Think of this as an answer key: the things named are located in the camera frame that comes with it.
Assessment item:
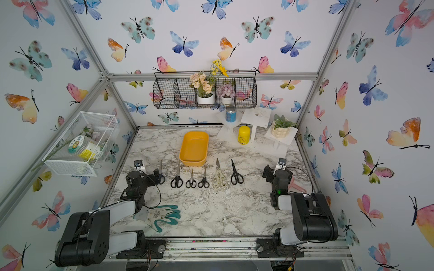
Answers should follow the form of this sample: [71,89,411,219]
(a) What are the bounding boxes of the succulent in cream pot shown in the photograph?
[271,114,298,139]

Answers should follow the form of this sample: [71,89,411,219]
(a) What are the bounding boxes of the yellow plastic jar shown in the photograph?
[237,125,250,145]

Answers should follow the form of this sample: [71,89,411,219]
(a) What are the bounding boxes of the yellow artificial flower sprig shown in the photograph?
[210,59,228,77]

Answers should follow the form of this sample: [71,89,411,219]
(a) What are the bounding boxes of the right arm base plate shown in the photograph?
[255,238,305,259]

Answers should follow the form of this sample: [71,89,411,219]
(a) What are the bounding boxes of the pink striped cloth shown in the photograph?
[288,178,307,193]

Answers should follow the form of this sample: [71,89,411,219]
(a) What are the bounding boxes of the yellow plastic storage box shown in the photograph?
[179,131,209,167]

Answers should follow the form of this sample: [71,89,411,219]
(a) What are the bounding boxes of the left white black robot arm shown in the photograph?
[53,169,165,268]

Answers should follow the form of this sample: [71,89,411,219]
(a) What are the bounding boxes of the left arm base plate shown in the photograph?
[116,239,167,260]

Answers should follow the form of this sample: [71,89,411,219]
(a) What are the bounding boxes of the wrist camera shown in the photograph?
[274,158,287,174]
[133,160,146,176]

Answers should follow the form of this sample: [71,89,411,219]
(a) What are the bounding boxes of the aluminium front rail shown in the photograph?
[104,236,353,262]

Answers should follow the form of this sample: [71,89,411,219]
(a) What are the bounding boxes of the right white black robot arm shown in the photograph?
[262,166,339,246]

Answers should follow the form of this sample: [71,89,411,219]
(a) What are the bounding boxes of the peach flowers white pot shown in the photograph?
[189,72,215,105]

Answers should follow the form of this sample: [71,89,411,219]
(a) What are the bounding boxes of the black wire wall basket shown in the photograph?
[150,70,257,109]

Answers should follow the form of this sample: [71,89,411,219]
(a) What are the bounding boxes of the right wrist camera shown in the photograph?
[274,158,287,174]

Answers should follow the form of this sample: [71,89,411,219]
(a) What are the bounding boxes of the clear acrylic wall box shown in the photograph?
[42,111,119,177]

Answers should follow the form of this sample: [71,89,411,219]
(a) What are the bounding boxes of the small black scissors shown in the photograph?
[197,167,210,189]
[170,161,183,188]
[185,169,197,189]
[158,160,166,185]

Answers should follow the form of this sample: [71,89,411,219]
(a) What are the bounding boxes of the blue tin can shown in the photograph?
[225,105,237,123]

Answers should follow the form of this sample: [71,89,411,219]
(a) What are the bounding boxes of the purple flowers white pot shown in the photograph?
[217,82,236,105]

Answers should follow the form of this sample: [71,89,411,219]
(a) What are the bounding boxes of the white tiered display stand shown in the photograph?
[217,107,298,158]

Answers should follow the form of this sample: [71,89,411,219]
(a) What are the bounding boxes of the green lid yellow jar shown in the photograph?
[67,135,102,161]

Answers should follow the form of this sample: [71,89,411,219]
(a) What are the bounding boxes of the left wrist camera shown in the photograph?
[133,160,146,176]

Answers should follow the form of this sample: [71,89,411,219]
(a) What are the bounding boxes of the large black scissors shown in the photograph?
[231,160,244,185]

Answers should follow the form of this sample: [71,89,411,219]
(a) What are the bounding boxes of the cream handled kitchen scissors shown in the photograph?
[212,159,228,189]

